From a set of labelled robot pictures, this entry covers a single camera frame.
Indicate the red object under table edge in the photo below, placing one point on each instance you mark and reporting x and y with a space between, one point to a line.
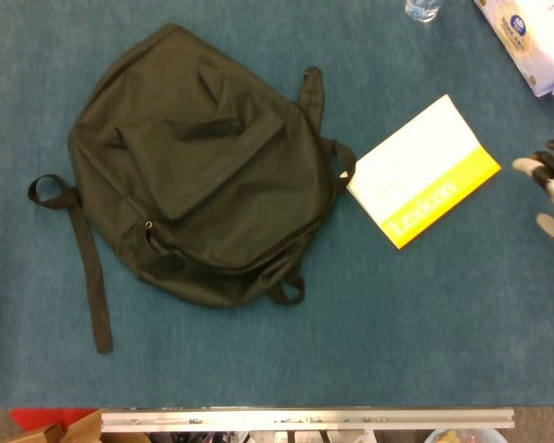
46 415

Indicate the black fabric backpack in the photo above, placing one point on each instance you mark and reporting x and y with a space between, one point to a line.
203 184

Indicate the clear plastic water bottle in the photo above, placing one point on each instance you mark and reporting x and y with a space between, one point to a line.
422 9

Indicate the yellow and white Lexicon book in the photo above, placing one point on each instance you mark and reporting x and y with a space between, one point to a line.
420 157

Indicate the light blue bowl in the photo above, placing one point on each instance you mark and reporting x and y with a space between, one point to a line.
461 436

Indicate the white and purple tissue pack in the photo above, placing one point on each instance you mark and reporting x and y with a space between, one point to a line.
531 41

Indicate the aluminium profile rail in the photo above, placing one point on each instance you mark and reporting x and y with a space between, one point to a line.
304 420

